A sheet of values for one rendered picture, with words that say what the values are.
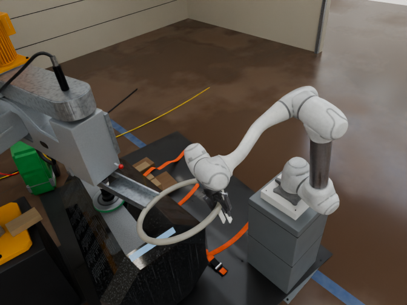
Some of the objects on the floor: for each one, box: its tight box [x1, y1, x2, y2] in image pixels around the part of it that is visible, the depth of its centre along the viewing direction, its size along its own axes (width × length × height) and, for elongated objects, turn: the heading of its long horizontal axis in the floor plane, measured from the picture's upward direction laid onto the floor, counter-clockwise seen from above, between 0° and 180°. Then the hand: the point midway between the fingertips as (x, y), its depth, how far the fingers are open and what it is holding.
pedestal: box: [0, 196, 87, 305], centre depth 231 cm, size 66×66×74 cm
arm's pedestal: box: [241, 171, 328, 304], centre depth 236 cm, size 50×50×80 cm
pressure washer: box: [10, 141, 61, 195], centre depth 329 cm, size 35×35×87 cm
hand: (225, 216), depth 154 cm, fingers closed on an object, 3 cm apart
